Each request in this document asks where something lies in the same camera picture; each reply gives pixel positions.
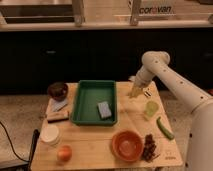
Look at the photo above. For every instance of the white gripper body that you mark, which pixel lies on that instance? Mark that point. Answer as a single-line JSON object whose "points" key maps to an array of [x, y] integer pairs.
{"points": [[143, 77]]}

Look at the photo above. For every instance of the yellow soft gripper fingers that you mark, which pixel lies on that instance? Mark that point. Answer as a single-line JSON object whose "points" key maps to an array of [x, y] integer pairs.
{"points": [[135, 92]]}

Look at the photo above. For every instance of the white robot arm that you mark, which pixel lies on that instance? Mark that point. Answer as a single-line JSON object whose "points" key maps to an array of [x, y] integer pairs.
{"points": [[199, 103]]}

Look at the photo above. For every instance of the red bowl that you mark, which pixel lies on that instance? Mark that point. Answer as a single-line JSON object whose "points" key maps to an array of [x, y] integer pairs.
{"points": [[127, 146]]}

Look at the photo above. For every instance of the dark brown bowl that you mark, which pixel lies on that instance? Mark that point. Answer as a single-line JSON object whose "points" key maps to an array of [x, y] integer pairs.
{"points": [[58, 91]]}

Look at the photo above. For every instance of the small black white block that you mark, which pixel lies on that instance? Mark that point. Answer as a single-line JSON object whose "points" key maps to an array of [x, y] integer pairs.
{"points": [[147, 94]]}

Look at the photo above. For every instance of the blue sponge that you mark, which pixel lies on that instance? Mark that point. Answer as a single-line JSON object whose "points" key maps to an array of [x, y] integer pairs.
{"points": [[104, 110]]}

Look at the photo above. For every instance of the green plastic tray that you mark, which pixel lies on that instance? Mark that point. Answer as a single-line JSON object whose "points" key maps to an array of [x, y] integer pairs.
{"points": [[89, 94]]}

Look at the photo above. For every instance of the green pea pod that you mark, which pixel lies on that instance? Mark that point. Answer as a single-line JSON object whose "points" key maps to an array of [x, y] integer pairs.
{"points": [[164, 130]]}

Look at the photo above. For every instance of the dark grape bunch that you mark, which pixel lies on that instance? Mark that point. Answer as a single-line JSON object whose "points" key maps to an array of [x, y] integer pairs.
{"points": [[149, 154]]}

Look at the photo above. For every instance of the wooden brush block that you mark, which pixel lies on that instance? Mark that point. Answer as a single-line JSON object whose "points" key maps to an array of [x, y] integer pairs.
{"points": [[57, 116]]}

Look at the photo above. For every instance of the grey cloth piece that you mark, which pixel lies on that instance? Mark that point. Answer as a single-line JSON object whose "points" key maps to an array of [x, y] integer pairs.
{"points": [[57, 105]]}

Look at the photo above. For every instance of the orange peach fruit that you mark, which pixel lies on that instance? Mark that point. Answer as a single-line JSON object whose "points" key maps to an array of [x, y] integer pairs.
{"points": [[64, 153]]}

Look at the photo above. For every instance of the white round container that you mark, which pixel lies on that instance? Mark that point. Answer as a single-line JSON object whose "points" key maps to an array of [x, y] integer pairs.
{"points": [[50, 134]]}

